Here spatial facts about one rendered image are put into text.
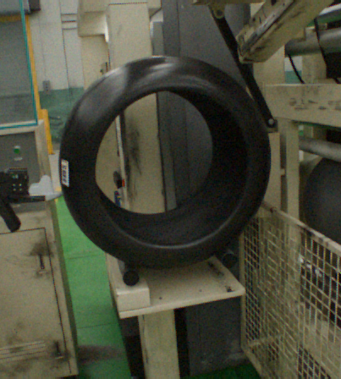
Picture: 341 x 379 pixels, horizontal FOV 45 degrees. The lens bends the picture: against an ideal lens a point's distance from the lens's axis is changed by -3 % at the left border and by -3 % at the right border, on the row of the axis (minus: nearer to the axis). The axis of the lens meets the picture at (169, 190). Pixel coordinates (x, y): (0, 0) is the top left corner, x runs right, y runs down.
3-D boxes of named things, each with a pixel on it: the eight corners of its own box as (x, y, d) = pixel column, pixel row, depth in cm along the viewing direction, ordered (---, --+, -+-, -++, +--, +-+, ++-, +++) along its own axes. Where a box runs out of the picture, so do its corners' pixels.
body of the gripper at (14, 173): (27, 173, 107) (-21, 173, 104) (28, 205, 109) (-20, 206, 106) (30, 167, 114) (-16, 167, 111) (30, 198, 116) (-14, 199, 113)
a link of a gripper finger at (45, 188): (63, 178, 110) (27, 178, 108) (63, 200, 111) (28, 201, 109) (63, 176, 113) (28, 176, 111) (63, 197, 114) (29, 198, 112)
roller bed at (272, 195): (224, 205, 169) (220, 130, 162) (258, 200, 172) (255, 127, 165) (243, 220, 151) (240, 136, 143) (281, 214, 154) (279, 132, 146)
